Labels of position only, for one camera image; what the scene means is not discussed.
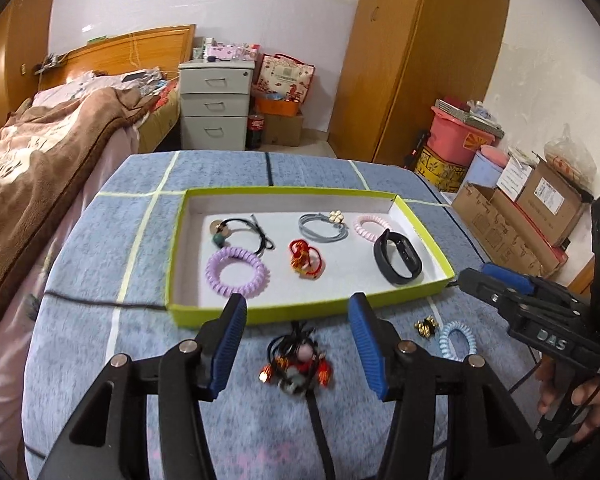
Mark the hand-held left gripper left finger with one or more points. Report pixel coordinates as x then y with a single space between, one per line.
227 345

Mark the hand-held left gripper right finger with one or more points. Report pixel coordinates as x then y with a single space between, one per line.
367 345

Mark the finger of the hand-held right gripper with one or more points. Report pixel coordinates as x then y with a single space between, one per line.
510 277
485 287

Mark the gold hair clip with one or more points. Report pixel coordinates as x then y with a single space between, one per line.
426 327

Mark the green cardboard box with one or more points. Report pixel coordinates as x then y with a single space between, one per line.
280 312

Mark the black smart band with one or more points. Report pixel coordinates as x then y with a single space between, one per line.
407 255

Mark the open flat cardboard box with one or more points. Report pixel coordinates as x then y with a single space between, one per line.
500 230

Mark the labelled cardboard box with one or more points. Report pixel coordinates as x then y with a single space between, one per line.
555 200

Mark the white labelled box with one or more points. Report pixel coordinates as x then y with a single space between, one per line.
515 177

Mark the light blue container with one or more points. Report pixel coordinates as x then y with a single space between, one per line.
482 172

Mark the yellow patterned box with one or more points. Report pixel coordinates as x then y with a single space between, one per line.
437 167

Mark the clear plastic bag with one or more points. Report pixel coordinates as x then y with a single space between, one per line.
570 152

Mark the pink plastic bin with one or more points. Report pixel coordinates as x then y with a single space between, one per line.
455 140

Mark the black red stick tool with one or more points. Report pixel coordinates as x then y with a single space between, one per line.
416 150

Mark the cola bottle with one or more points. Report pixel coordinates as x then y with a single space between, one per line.
256 132

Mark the small brown cardboard box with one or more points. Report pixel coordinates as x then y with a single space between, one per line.
285 130

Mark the pink bed sheet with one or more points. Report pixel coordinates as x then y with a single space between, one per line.
5 385

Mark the large wooden wardrobe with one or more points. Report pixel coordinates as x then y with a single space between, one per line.
420 60

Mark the grey drawer nightstand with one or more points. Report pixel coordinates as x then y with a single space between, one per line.
215 105

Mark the orange box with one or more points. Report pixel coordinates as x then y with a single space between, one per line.
277 106

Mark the brown patterned blanket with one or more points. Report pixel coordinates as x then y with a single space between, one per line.
40 170

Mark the colourful clothes pile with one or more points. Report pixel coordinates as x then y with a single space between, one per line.
152 87

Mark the red patterned gift bag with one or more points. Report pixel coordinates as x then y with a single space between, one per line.
285 75

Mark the pink patterned box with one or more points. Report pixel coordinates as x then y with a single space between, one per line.
230 52

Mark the pink pillow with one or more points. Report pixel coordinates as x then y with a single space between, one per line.
60 92

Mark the wooden headboard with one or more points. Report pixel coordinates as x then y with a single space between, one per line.
130 50

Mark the narrow wooden wardrobe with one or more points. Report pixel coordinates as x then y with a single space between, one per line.
10 70

